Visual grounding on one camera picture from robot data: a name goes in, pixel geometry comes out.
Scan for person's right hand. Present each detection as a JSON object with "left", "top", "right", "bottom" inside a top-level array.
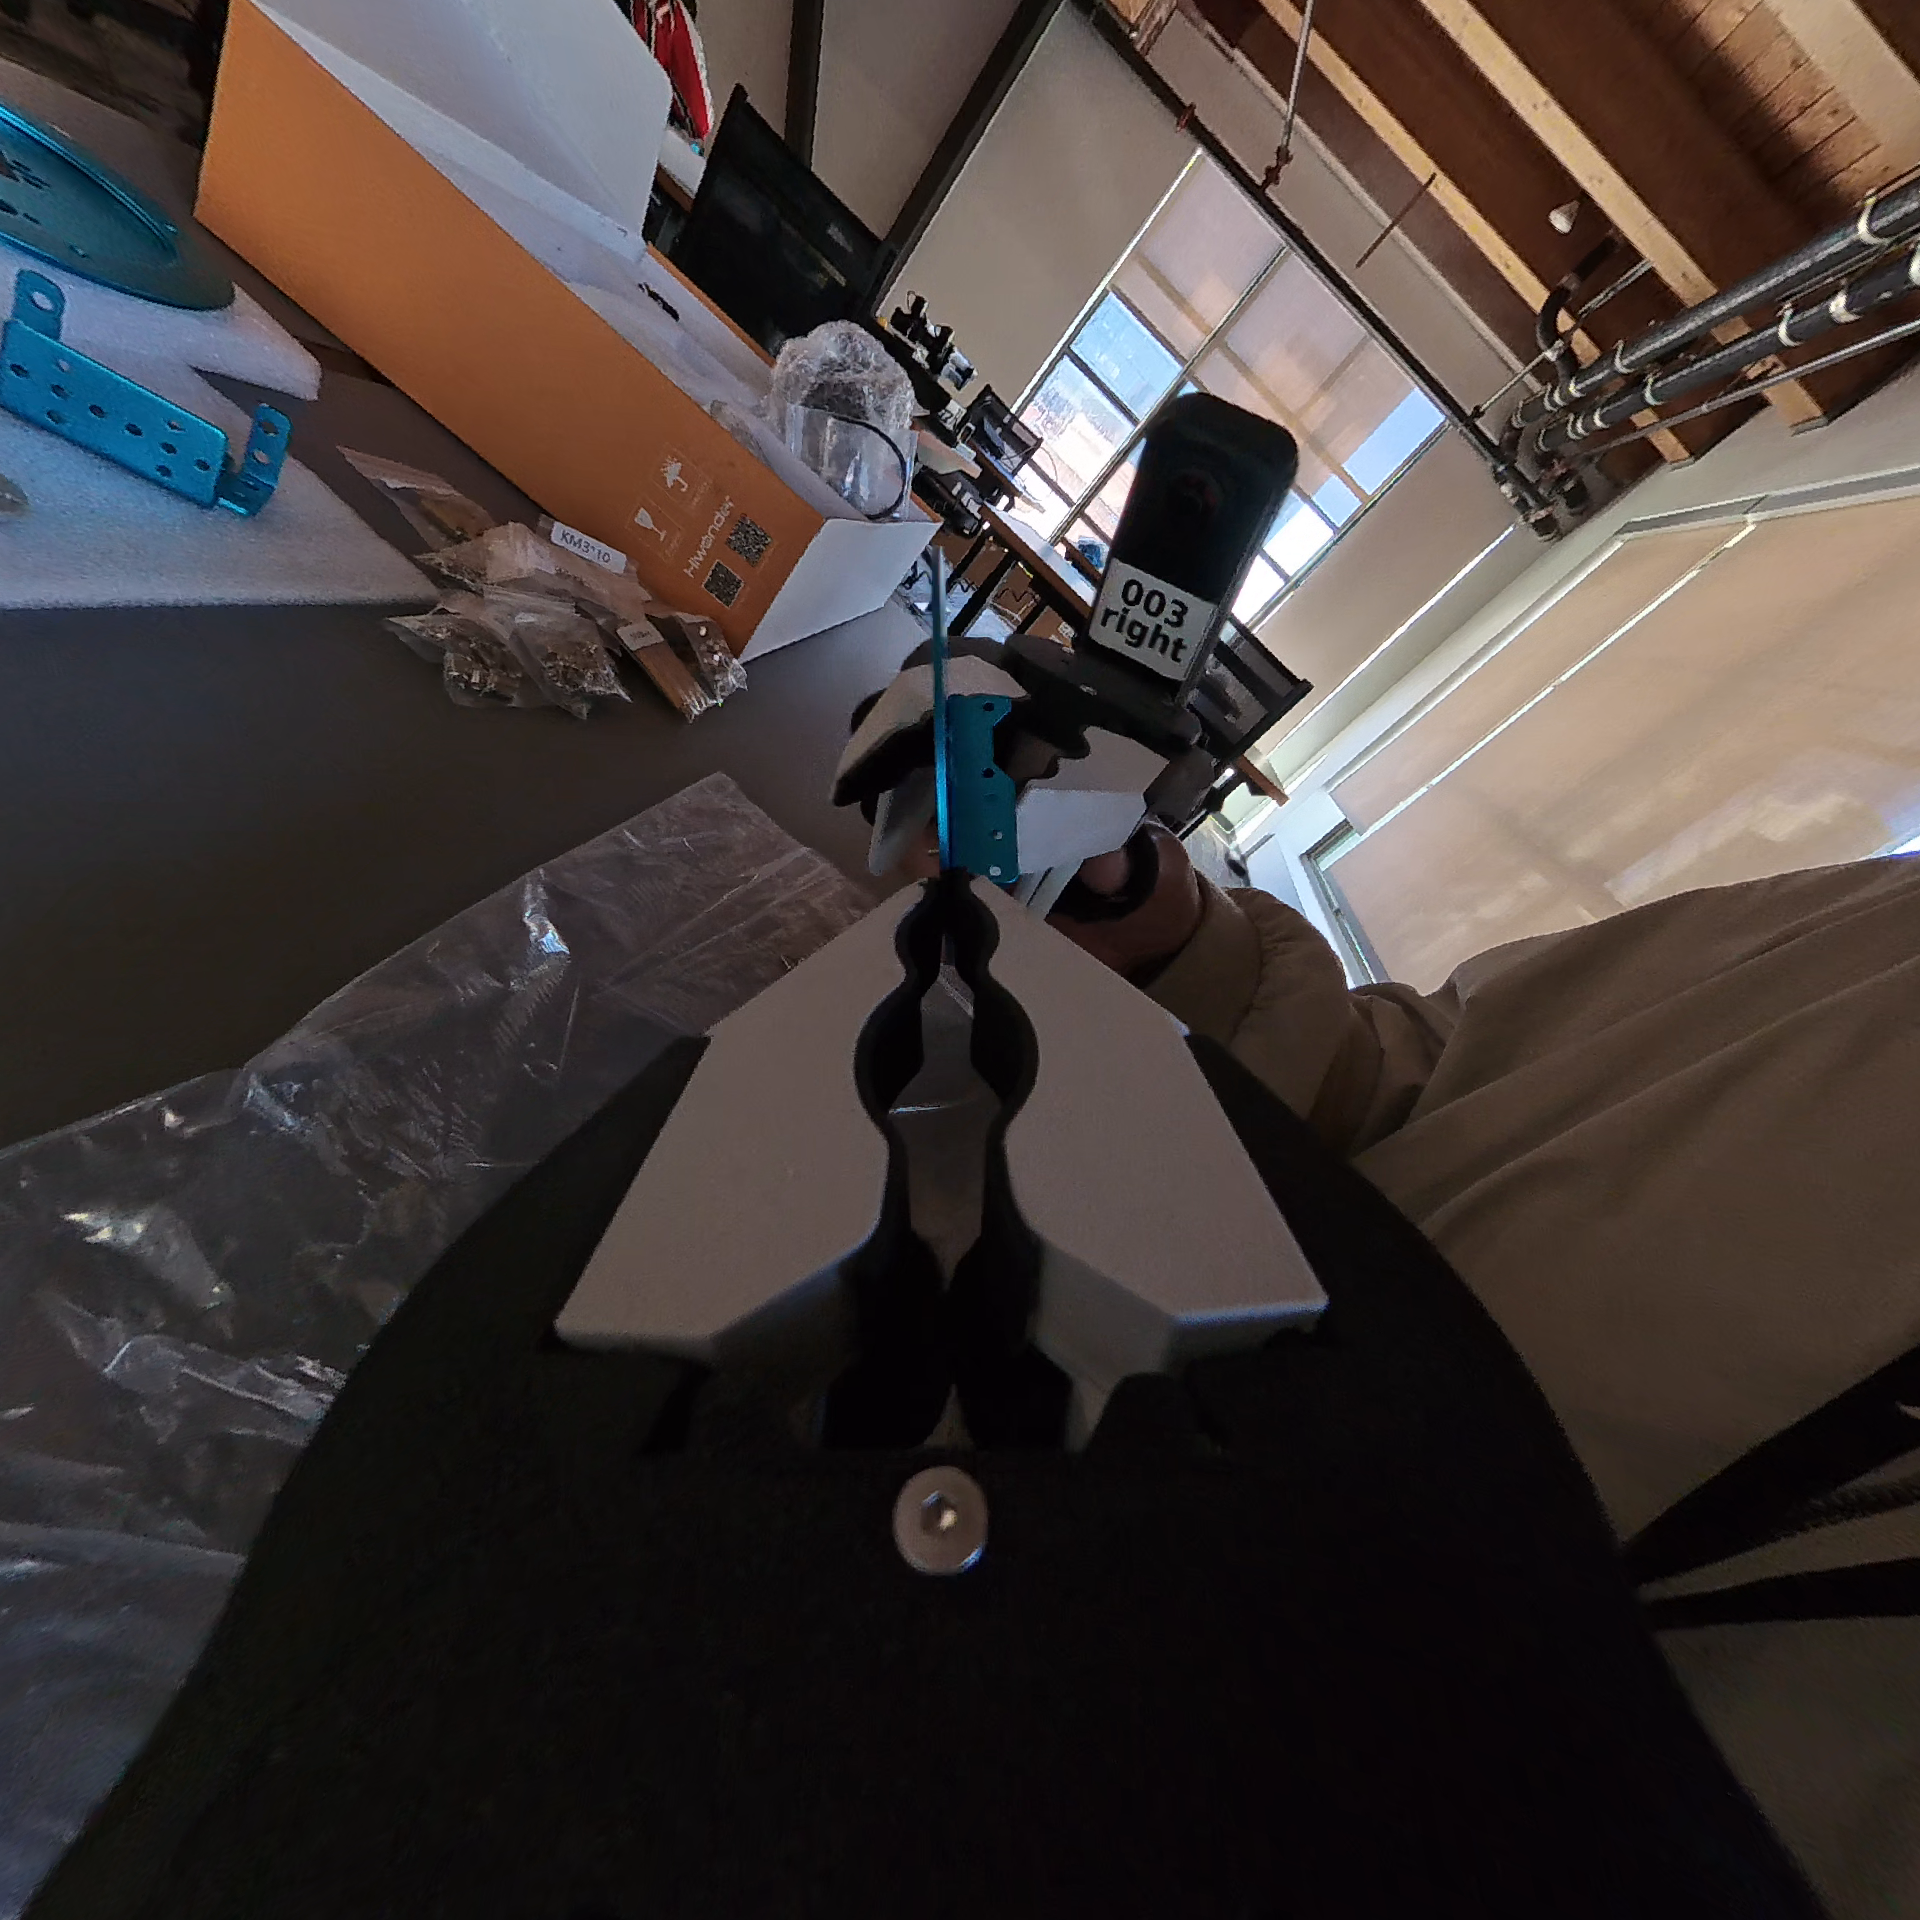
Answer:
[{"left": 1044, "top": 833, "right": 1210, "bottom": 991}]

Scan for person's striped clothing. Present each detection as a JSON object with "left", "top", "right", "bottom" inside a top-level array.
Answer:
[{"left": 1621, "top": 1350, "right": 1920, "bottom": 1920}]

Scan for teal round metal plate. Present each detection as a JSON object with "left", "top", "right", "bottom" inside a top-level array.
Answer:
[{"left": 924, "top": 542, "right": 965, "bottom": 891}]

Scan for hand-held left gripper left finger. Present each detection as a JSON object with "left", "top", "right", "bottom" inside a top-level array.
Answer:
[{"left": 552, "top": 885, "right": 948, "bottom": 1375}]

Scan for pile of small hardware bags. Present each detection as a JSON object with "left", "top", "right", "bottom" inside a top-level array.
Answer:
[{"left": 336, "top": 446, "right": 751, "bottom": 727}]

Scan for white foam sheet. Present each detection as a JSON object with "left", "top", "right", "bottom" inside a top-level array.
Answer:
[{"left": 0, "top": 225, "right": 396, "bottom": 612}]

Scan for orange cardboard box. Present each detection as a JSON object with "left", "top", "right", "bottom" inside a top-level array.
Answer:
[{"left": 195, "top": 0, "right": 943, "bottom": 666}]

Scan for large window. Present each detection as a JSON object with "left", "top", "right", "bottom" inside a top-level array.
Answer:
[{"left": 1013, "top": 143, "right": 1454, "bottom": 637}]

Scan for black monitor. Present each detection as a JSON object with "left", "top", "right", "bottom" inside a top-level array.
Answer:
[{"left": 666, "top": 83, "right": 890, "bottom": 358}]

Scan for bubble wrap packet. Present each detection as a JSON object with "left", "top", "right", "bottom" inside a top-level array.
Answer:
[{"left": 769, "top": 318, "right": 921, "bottom": 525}]

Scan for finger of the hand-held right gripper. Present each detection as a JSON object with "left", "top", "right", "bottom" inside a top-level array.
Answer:
[
  {"left": 828, "top": 643, "right": 1040, "bottom": 825},
  {"left": 867, "top": 733, "right": 1155, "bottom": 918}
]

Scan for person's right forearm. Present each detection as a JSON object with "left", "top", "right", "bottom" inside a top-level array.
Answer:
[{"left": 1143, "top": 846, "right": 1920, "bottom": 1548}]

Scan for large teal metal ring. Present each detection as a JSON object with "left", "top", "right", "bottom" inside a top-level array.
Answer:
[{"left": 0, "top": 103, "right": 241, "bottom": 315}]

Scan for grey desk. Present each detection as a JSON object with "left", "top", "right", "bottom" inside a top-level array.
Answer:
[{"left": 0, "top": 0, "right": 962, "bottom": 1159}]

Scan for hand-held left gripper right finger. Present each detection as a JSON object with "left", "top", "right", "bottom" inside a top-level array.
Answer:
[{"left": 956, "top": 874, "right": 1332, "bottom": 1382}]

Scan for wood-edged table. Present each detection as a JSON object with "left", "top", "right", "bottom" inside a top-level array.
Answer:
[{"left": 960, "top": 494, "right": 1293, "bottom": 808}]

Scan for perforated blue U bracket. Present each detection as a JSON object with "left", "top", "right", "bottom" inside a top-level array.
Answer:
[{"left": 0, "top": 270, "right": 295, "bottom": 520}]

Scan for blue square metal bracket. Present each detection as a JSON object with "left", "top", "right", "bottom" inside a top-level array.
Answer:
[{"left": 943, "top": 693, "right": 1026, "bottom": 889}]

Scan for clear plastic bag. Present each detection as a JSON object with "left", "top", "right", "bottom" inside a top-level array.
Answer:
[{"left": 0, "top": 772, "right": 889, "bottom": 1920}]

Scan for black ceiling pipes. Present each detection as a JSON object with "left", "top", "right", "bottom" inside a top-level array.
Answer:
[{"left": 1477, "top": 172, "right": 1920, "bottom": 547}]

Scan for red white object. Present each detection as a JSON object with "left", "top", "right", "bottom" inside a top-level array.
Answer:
[{"left": 623, "top": 0, "right": 713, "bottom": 143}]

